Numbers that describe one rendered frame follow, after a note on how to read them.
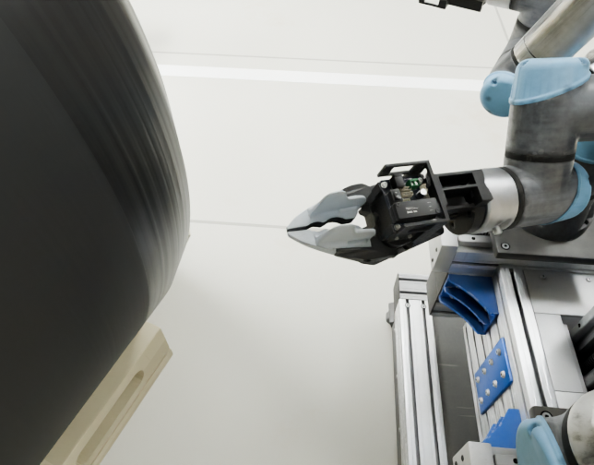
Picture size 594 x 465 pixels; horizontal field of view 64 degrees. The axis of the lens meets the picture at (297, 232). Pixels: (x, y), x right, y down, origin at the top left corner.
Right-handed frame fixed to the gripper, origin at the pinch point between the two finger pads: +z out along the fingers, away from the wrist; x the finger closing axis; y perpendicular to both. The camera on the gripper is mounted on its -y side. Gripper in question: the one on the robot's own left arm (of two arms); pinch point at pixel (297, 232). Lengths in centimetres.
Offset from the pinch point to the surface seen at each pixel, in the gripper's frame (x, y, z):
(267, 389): 13, -101, -11
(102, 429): 14.9, -17.0, 23.5
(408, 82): -120, -134, -118
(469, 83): -112, -127, -148
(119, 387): 11.0, -13.9, 20.9
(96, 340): 10.8, 16.2, 18.6
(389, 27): -173, -151, -132
